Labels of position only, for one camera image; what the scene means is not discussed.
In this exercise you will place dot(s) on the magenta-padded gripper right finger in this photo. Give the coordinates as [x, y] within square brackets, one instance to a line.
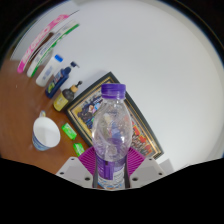
[136, 160]

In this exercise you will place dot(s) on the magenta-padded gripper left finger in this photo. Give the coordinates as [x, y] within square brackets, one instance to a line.
[87, 160]

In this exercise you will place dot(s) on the clear purple-capped water bottle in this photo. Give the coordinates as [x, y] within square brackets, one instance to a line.
[111, 133]

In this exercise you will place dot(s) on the small green pack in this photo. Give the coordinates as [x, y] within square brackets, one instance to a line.
[79, 149]
[69, 131]

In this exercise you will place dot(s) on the white blue-patterned mug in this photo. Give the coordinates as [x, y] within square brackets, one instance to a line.
[46, 133]

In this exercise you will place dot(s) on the framed group photo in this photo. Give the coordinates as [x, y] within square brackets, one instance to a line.
[83, 110]

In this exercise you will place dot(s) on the amber pump bottle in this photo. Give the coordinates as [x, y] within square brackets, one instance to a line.
[63, 100]

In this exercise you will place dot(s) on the dark blue pump bottle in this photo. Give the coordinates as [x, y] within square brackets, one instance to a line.
[58, 81]

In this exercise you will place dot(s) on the white blue-capped lotion bottle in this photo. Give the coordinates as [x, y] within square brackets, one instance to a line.
[46, 73]

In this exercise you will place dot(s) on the white green long tube box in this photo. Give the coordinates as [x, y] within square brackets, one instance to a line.
[46, 53]

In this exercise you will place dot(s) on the pink long tube box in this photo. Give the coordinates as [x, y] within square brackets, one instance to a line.
[36, 43]

